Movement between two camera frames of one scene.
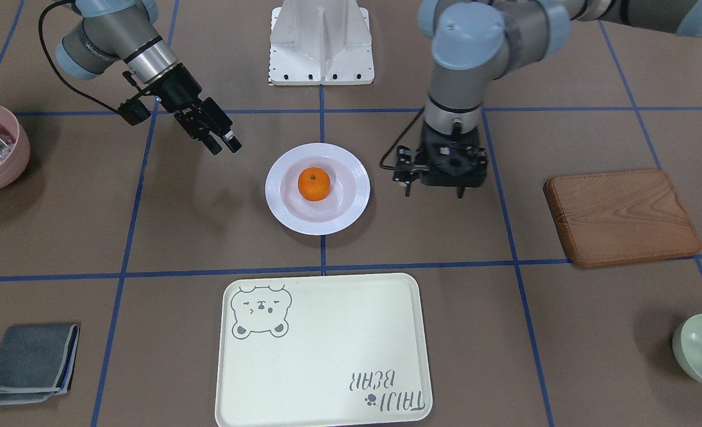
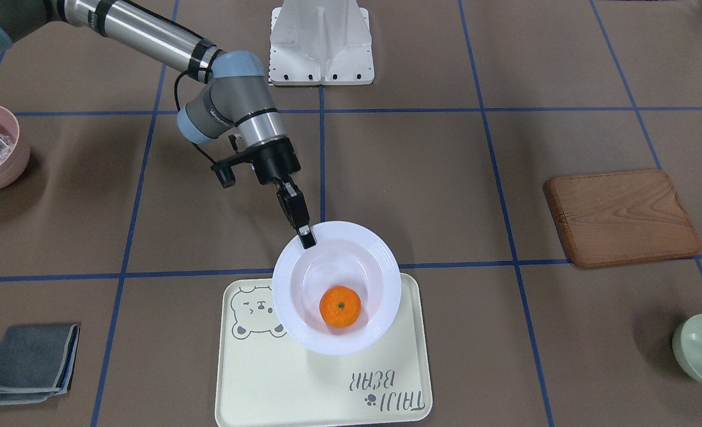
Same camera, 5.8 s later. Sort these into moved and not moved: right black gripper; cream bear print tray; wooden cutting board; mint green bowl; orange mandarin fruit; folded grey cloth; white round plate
Moved: right black gripper; orange mandarin fruit; white round plate
Not moved: mint green bowl; wooden cutting board; folded grey cloth; cream bear print tray
